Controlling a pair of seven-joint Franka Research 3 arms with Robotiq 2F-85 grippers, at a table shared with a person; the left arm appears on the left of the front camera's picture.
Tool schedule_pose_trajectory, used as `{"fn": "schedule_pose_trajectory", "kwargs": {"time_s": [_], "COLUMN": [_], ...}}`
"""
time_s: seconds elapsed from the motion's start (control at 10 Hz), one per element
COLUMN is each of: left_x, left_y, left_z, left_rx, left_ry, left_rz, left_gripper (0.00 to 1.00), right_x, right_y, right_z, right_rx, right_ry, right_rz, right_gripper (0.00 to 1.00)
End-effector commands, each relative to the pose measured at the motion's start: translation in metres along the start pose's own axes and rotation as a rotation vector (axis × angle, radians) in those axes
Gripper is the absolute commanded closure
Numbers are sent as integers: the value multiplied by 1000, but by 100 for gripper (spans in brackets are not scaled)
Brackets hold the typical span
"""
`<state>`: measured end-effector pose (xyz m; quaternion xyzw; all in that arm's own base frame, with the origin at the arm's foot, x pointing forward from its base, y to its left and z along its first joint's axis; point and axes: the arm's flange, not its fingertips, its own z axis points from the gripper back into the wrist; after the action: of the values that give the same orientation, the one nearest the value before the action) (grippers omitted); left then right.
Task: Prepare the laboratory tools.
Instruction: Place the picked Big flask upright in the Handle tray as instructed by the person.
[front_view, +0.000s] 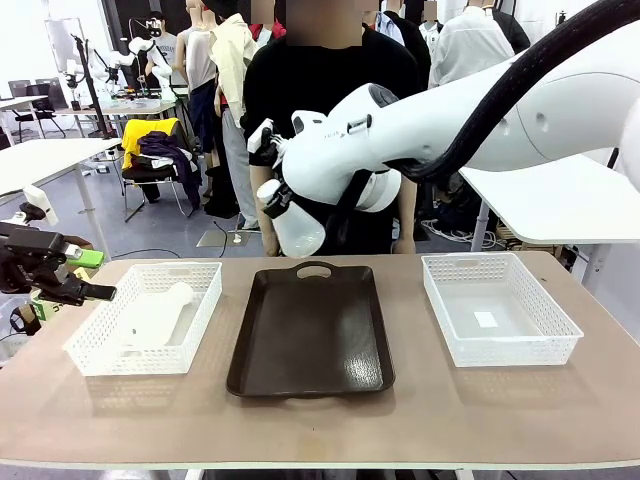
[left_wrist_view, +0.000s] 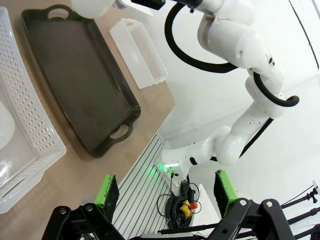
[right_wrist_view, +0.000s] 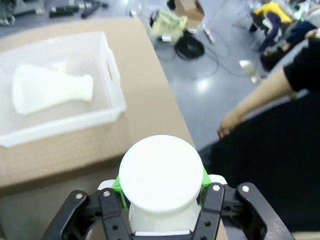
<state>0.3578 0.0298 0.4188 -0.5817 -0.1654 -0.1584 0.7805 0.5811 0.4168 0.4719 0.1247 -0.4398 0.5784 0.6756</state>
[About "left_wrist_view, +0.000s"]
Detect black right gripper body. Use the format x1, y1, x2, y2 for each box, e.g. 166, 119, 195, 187
131, 0, 166, 11

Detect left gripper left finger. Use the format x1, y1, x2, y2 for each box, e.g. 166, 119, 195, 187
42, 173, 126, 240

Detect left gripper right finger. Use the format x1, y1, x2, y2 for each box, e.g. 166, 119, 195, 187
208, 169, 297, 240

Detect translucent white conical flask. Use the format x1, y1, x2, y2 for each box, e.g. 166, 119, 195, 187
70, 0, 116, 20

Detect yellow red emergency stop button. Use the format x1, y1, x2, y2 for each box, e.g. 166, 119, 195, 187
178, 199, 200, 217

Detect black rod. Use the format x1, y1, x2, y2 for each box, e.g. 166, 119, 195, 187
159, 223, 219, 235

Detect white perforated plastic basket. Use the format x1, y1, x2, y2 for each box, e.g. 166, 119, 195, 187
0, 6, 67, 215
109, 17, 169, 90

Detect black tripod legs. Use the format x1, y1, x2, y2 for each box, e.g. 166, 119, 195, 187
287, 206, 320, 240

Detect dark brown serving tray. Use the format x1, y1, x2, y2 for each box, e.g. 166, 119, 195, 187
21, 4, 142, 159

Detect thin black stand pole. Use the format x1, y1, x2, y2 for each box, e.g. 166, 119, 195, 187
288, 0, 320, 71

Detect ridged aluminium base plate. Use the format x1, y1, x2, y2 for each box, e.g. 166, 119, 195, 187
111, 129, 176, 240

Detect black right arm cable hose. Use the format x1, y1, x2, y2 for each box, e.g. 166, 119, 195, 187
164, 2, 300, 162

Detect black cable bundle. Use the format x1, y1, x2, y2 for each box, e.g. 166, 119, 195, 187
156, 174, 202, 230

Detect black tripod with camera mount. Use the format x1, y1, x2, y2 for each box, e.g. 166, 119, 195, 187
280, 178, 320, 210

